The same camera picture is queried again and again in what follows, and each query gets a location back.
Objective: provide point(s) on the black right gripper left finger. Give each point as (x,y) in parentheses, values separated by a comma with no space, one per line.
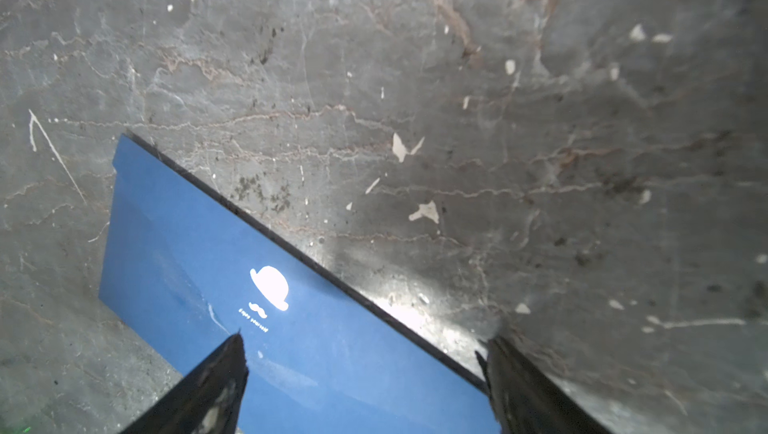
(207,400)

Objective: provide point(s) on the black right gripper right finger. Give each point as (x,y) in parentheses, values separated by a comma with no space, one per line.
(524,400)

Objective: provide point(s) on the blue envelope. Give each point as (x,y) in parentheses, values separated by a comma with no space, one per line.
(184,272)

